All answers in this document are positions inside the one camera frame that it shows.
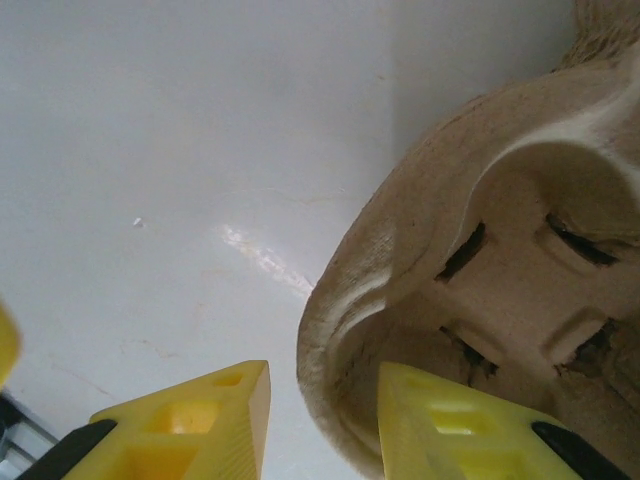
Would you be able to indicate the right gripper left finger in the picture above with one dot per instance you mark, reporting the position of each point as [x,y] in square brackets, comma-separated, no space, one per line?
[190,430]

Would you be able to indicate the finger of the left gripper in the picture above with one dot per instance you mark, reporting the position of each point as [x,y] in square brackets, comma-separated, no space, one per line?
[7,345]

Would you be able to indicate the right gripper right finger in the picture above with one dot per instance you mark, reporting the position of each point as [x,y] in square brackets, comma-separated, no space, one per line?
[450,435]

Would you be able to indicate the brown pulp cup carrier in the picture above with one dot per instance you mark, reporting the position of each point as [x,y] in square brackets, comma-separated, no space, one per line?
[500,300]

